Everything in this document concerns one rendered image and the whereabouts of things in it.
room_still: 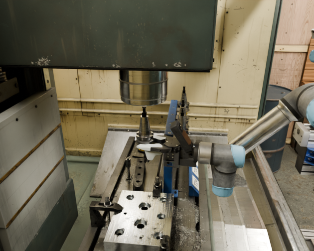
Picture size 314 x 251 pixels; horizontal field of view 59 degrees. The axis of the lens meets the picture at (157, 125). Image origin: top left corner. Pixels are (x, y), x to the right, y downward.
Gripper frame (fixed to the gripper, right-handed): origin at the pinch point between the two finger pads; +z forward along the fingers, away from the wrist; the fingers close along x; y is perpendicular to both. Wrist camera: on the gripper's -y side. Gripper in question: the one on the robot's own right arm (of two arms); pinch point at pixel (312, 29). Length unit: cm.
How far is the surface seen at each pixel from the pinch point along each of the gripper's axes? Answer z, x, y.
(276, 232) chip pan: -82, -66, 82
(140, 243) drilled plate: -109, -132, 42
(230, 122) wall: -6, -61, 55
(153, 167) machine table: -48, -121, 52
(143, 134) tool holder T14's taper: -95, -124, 8
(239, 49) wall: -6, -53, 4
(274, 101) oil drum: 60, 9, 74
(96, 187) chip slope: -28, -159, 72
